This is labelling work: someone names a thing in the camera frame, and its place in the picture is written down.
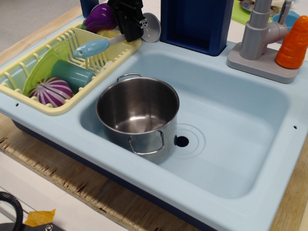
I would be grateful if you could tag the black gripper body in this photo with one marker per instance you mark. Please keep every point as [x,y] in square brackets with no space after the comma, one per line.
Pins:
[133,8]

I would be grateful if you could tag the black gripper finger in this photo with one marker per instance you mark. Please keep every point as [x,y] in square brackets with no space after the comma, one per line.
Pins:
[120,17]
[133,28]

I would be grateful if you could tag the grey ladle blue handle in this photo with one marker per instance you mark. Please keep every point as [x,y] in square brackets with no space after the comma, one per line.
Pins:
[151,33]

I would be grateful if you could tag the stainless steel pot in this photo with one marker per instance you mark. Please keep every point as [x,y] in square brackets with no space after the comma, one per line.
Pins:
[139,114]

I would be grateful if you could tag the purple toy eggplant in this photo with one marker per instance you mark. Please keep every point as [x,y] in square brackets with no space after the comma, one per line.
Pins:
[100,18]

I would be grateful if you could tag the dark blue water tank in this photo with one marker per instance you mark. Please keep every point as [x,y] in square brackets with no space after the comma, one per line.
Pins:
[197,25]

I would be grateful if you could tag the teal plastic cup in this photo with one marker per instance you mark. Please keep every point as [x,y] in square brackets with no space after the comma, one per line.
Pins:
[75,76]

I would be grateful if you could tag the green plastic plate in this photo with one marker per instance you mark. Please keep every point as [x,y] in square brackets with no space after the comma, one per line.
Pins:
[44,66]

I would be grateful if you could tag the yellow dish rack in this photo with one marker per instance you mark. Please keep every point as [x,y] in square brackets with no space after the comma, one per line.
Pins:
[14,75]

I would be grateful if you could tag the purple white toy onion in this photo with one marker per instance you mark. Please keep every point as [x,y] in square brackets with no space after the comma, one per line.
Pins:
[51,90]

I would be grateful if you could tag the green mat in background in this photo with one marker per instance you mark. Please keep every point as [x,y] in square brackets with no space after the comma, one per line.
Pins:
[240,14]

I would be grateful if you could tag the grey toy faucet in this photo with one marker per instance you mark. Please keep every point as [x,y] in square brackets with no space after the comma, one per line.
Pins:
[252,54]

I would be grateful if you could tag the blue bowl in background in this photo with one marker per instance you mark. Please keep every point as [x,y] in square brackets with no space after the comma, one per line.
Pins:
[290,20]

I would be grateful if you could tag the orange toy carrot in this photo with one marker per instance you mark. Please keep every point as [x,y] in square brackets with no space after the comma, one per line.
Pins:
[293,49]

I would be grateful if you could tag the yellow tape piece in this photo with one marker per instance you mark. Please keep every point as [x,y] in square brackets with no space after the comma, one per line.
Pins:
[37,218]

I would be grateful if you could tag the dark blue corner post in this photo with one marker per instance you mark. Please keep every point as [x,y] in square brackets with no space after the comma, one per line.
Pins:
[87,6]

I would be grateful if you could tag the black metal bracket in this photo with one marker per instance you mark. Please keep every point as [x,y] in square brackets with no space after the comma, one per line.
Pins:
[45,227]

